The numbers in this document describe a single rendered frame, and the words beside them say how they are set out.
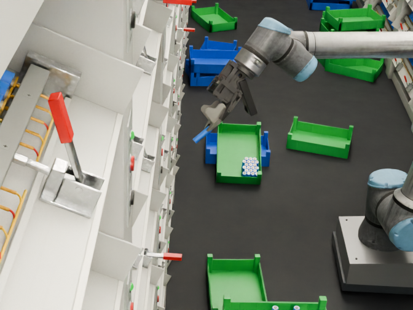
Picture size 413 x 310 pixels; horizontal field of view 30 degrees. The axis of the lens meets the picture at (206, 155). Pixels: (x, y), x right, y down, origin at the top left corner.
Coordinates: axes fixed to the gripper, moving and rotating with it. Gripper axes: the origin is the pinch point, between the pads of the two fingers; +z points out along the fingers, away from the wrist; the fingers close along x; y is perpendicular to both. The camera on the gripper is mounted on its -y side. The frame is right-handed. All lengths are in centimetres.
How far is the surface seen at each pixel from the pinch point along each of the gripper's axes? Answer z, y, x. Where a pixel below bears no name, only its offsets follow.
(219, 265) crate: 40, -53, -47
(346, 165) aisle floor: -23, -106, -108
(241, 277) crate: 39, -61, -42
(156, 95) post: 1, 39, 71
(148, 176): 13, 35, 86
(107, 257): 17, 52, 140
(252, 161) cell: 2, -63, -102
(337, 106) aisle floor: -49, -111, -163
